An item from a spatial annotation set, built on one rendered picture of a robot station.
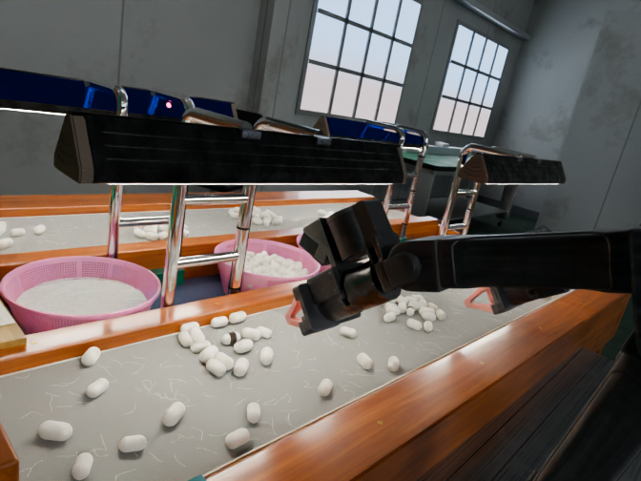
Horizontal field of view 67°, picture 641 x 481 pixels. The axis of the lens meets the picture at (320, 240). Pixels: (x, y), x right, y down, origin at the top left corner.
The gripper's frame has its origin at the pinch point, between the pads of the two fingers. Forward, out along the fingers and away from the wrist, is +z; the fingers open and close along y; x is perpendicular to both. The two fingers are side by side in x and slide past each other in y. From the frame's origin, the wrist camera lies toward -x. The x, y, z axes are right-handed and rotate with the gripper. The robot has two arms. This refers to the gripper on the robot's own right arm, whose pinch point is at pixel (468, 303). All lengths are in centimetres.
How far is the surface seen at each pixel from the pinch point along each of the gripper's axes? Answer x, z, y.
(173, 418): 2, 11, 64
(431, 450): 18.2, -3.3, 33.2
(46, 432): -1, 16, 77
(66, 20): -211, 188, -19
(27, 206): -55, 81, 53
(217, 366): -3, 16, 53
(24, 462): 1, 16, 79
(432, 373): 9.0, -1.0, 22.9
